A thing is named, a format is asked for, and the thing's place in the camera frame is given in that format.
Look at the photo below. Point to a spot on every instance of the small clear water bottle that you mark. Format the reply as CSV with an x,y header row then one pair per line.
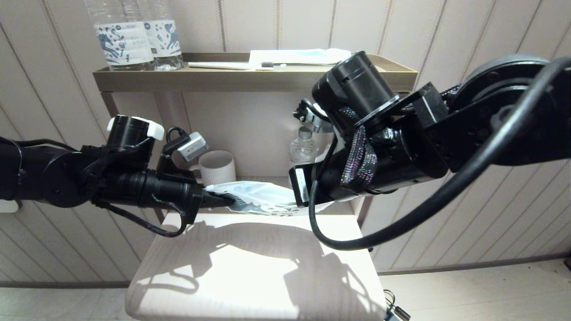
x,y
303,149

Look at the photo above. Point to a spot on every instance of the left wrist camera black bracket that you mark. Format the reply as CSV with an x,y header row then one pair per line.
x,y
189,147

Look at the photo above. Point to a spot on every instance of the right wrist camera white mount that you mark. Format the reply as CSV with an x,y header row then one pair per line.
x,y
319,125

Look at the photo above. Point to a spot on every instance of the brown open shelf cabinet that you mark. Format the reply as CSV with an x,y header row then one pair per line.
x,y
250,80

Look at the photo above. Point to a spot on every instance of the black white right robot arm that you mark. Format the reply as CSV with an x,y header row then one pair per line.
x,y
504,120

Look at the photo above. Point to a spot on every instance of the white ribbed mug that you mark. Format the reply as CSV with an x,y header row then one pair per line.
x,y
218,169

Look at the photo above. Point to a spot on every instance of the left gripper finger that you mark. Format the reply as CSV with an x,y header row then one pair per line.
x,y
218,199

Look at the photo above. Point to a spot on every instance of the white rounded wall fixture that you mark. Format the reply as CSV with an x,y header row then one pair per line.
x,y
6,206

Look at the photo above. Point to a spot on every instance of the white blue packet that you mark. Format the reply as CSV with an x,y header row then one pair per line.
x,y
299,56

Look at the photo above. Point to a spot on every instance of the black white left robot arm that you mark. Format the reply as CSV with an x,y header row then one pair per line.
x,y
40,178

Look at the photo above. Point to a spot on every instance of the white toothbrush dark bristles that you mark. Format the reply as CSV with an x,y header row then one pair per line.
x,y
223,66

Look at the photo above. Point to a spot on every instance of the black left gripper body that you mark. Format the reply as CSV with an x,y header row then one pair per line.
x,y
151,191

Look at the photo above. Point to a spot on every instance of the large water bottle horse label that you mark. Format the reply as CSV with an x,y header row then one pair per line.
x,y
122,42
166,40

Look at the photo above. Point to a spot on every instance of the white blue horse pouch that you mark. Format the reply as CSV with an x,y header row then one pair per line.
x,y
258,196

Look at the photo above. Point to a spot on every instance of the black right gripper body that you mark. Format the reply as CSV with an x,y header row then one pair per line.
x,y
401,165

